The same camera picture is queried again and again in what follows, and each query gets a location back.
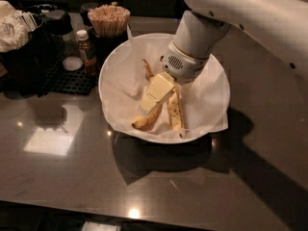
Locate black condiment caddy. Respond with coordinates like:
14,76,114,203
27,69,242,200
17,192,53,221
0,13,57,92

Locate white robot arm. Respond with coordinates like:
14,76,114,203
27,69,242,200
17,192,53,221
140,0,308,114

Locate black chopstick holder cup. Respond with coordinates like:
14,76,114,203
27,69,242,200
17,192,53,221
90,29,128,66

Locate black grid mat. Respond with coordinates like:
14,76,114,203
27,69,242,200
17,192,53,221
0,59,98,96

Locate dark jar behind chopsticks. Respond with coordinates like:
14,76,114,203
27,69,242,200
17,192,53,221
80,3,98,26

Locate white bowl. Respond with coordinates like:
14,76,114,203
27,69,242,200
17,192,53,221
97,32,231,145

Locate curved yellow banana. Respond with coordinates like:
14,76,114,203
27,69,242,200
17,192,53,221
132,59,162,130

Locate straight spotted yellow banana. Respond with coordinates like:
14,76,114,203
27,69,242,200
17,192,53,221
167,87,184,137

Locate white gripper with vent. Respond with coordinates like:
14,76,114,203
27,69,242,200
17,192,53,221
140,41,209,115

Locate glass shaker with black lid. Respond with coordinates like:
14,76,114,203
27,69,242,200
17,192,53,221
44,10,83,71

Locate white paper napkins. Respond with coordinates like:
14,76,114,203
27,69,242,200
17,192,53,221
0,0,38,53

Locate white paper liner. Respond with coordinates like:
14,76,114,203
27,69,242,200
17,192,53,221
99,24,229,140

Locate small brown sauce bottle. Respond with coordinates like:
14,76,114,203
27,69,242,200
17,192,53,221
76,30,98,78

